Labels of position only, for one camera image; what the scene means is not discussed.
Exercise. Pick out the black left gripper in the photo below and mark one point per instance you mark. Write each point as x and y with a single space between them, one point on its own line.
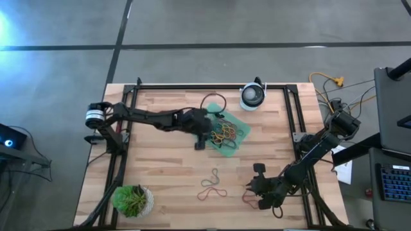
200 141

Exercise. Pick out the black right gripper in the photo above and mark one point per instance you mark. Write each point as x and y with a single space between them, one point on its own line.
263 187

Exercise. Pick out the yellow rubber band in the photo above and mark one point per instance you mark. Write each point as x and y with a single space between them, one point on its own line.
221 136

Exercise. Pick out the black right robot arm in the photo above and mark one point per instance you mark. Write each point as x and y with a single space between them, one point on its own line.
321 147

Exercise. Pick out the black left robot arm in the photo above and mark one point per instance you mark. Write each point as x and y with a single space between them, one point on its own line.
144 117

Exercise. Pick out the green translucent plastic bin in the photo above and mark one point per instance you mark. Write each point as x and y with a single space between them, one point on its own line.
242 130

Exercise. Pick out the white cup with black inside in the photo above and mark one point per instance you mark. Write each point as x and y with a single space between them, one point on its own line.
245 104

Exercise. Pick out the white ball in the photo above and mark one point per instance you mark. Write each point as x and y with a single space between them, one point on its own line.
250 93

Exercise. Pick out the green plant in white pot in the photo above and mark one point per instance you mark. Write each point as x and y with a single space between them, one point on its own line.
128 200

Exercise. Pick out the white paper sheet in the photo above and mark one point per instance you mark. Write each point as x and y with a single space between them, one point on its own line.
345 171

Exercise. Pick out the small red object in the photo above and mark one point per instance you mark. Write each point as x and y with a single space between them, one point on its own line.
369 192

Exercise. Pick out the black power strip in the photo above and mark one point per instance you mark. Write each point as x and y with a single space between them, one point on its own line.
336 104

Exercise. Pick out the black backlit keyboard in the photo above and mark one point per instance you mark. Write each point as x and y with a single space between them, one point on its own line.
396 184

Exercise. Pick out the dark grey workstation desk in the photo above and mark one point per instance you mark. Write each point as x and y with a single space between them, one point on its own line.
391 106

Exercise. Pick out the black device with blue light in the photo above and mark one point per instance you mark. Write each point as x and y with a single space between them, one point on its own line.
16 136

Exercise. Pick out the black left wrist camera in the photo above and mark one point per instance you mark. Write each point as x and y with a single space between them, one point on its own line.
197 117

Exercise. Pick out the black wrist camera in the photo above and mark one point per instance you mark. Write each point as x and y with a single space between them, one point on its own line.
279 191
197 117

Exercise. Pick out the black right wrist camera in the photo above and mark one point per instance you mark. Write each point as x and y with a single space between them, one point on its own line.
279 191

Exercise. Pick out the black metal rig frame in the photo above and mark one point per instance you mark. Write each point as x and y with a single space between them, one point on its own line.
208 86

